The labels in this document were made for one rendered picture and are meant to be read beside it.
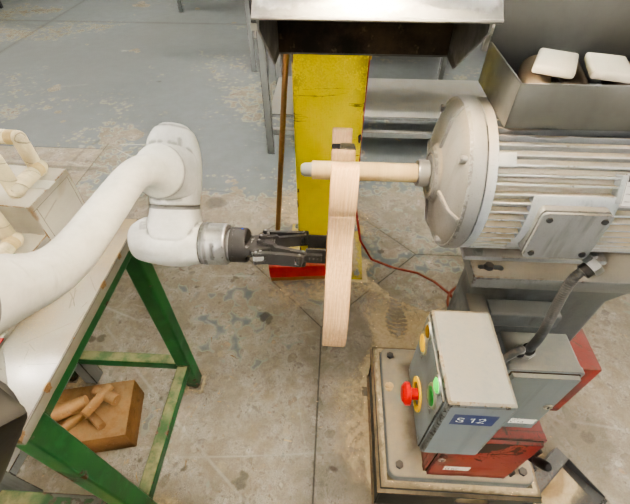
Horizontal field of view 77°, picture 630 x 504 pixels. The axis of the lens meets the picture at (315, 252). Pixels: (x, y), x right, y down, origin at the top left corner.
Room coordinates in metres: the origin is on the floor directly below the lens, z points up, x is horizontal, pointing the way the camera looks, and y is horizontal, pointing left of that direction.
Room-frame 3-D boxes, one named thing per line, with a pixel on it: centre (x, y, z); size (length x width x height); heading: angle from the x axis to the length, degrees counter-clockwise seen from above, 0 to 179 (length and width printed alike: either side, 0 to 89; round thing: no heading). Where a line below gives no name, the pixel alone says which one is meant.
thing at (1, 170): (0.70, 0.66, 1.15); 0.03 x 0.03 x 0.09
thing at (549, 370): (0.40, -0.46, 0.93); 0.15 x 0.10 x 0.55; 87
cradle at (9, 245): (0.58, 0.66, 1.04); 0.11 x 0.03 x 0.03; 174
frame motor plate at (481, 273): (0.55, -0.46, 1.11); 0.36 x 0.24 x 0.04; 87
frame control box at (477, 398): (0.32, -0.30, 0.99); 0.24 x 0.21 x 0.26; 87
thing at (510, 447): (0.39, -0.46, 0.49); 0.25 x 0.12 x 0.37; 87
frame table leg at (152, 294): (0.78, 0.52, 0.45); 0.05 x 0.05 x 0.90; 87
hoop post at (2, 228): (0.62, 0.67, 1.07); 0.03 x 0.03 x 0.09
